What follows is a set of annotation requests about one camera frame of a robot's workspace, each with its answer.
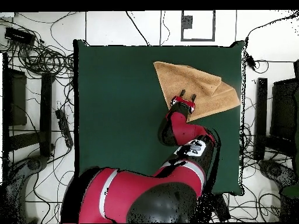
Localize orange-brown terry towel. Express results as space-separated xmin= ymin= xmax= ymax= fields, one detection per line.
xmin=153 ymin=61 xmax=241 ymax=123

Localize black flat box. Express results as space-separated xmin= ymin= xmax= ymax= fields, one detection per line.
xmin=213 ymin=193 xmax=231 ymax=222

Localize dark green table cloth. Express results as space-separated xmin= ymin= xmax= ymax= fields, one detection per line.
xmin=72 ymin=38 xmax=245 ymax=196

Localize grey stand foot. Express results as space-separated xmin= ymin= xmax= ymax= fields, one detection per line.
xmin=258 ymin=159 xmax=298 ymax=188
xmin=6 ymin=155 xmax=49 ymax=211

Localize black power strip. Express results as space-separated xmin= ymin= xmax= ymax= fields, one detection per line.
xmin=55 ymin=108 xmax=74 ymax=148

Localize black electronics box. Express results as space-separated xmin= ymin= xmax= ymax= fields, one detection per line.
xmin=4 ymin=26 xmax=36 ymax=46

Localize black stand frame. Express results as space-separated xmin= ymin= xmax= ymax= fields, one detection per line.
xmin=2 ymin=52 xmax=55 ymax=164
xmin=253 ymin=59 xmax=299 ymax=162

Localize grey rectangular frame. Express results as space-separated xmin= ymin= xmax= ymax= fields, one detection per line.
xmin=180 ymin=9 xmax=216 ymax=42

